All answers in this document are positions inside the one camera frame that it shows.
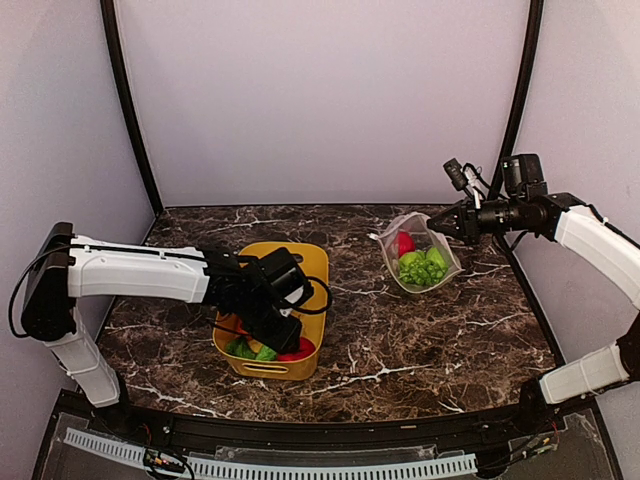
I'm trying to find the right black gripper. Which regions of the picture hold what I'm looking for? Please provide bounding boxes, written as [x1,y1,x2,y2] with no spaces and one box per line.
[427,194,526,245]

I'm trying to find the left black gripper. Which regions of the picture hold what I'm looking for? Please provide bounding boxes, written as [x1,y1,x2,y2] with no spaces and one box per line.
[238,292,303,355]

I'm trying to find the green toy cabbage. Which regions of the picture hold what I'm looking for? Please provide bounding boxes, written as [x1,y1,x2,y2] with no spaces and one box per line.
[426,247,449,273]

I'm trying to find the red toy apple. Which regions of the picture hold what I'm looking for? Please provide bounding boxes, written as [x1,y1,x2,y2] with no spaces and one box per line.
[394,231,416,258]

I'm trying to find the clear zip top bag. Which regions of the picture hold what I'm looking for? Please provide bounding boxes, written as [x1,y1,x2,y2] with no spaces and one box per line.
[369,212,462,294]

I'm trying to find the red toy tomato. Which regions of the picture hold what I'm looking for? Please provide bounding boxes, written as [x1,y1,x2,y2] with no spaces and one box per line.
[277,337,316,363]

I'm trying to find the green toy grapes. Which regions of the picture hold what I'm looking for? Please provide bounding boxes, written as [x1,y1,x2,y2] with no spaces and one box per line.
[398,260,448,287]

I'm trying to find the green toy lettuce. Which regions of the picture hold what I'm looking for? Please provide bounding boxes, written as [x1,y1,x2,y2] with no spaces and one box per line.
[398,251,426,271]

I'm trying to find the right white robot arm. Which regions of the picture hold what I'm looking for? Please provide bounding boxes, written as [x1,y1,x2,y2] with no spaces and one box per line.
[428,193,639,434]

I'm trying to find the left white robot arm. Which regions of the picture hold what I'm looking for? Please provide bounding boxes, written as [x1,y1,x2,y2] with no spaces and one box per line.
[8,222,314,436]

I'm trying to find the green toy cucumber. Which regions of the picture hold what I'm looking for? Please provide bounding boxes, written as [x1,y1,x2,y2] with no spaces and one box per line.
[255,345,278,362]

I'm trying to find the yellow plastic basket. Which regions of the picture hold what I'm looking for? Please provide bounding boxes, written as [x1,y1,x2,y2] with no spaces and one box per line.
[212,241,329,381]

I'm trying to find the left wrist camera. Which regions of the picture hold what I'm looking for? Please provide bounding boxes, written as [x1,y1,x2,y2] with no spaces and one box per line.
[258,247,308,307]

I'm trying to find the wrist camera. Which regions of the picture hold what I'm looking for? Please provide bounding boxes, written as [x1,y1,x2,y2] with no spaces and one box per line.
[258,247,308,307]
[500,153,548,201]

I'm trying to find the right black frame post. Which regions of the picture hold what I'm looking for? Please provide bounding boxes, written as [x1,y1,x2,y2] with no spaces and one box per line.
[489,0,544,199]

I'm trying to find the black frame post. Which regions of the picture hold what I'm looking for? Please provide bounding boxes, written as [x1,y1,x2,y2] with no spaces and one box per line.
[100,0,164,217]
[489,0,544,199]

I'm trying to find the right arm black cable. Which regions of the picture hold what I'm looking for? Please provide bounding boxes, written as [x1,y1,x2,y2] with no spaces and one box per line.
[459,162,501,201]

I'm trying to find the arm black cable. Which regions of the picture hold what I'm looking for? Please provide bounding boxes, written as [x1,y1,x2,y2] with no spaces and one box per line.
[459,162,501,201]
[294,274,334,316]

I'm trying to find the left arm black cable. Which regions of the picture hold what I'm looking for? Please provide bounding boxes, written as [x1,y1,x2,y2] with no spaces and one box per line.
[294,274,334,316]

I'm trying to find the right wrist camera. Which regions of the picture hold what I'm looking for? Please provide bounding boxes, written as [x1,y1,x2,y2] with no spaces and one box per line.
[500,153,548,201]

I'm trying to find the black front rail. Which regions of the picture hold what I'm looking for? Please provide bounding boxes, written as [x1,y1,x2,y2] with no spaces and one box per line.
[84,384,596,451]

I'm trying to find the white slotted cable duct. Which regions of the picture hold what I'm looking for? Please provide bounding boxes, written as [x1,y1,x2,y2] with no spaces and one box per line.
[63,427,478,479]

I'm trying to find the left black frame post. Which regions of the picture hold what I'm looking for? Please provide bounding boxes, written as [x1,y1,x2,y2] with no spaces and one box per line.
[100,0,164,217]

